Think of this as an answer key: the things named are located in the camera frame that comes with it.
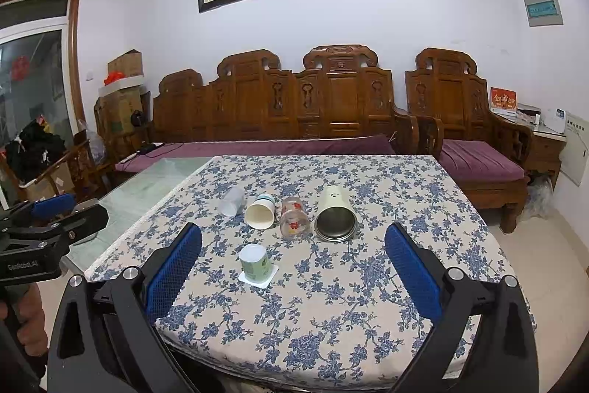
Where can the crumpled clear plastic bag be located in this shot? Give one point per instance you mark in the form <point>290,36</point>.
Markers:
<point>94,144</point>

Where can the short purple seat cushion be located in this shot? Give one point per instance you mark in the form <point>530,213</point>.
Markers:
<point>478,160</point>

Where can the wooden door frame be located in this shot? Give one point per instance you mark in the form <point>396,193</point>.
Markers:
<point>76,52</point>

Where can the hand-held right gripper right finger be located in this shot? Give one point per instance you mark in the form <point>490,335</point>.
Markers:
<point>412,273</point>

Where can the white wall panel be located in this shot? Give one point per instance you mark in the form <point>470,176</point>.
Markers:
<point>577,149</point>

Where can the green yogurt cup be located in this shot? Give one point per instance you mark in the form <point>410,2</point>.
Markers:
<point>255,264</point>

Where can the large brown cardboard box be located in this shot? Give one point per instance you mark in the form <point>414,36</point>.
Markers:
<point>118,112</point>

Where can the white flat box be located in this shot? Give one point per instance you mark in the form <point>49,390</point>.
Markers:
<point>122,83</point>

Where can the wooden side cabinet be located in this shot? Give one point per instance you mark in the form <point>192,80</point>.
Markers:
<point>545,153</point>

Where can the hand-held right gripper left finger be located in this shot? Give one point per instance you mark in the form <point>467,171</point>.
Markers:
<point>175,268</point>

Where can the red hanging decoration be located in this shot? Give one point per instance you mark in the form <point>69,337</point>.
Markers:
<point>20,67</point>

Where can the small brown cardboard box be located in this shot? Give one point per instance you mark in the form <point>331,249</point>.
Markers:
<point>125,64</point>

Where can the red plastic bag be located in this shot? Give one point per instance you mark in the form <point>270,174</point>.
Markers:
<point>114,77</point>

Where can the cream metal tumbler cup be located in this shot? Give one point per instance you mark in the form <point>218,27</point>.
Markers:
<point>336,215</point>

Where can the person's left hand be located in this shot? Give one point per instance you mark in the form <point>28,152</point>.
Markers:
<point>36,319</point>

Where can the carved wooden armchair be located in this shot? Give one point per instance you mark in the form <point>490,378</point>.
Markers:
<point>464,121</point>

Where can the pile of dark clothes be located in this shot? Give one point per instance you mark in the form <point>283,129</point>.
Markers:
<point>34,153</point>

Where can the small wooden chair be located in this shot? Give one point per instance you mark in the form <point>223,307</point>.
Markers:
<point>80,169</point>

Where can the grey wall electrical box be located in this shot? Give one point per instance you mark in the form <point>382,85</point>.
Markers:
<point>543,8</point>

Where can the blue floral tablecloth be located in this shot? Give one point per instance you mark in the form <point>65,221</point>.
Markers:
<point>322,305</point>

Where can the long purple seat cushion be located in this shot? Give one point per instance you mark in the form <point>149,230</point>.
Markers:
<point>257,149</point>

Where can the white box device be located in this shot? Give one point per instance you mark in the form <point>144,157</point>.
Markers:
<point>559,117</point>

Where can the red desk calendar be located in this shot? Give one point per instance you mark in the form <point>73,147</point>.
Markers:
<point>504,100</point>

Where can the white paper cup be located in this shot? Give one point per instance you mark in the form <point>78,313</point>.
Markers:
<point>260,213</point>

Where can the carved wooden sofa bench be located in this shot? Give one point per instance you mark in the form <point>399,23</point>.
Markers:
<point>285,103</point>

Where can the red printed glass cup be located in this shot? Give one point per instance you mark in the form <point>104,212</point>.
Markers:
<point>293,218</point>

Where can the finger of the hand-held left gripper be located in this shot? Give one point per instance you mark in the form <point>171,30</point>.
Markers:
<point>55,205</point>
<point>85,220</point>

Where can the clear plastic cup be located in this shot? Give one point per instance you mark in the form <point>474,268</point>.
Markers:
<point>231,200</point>

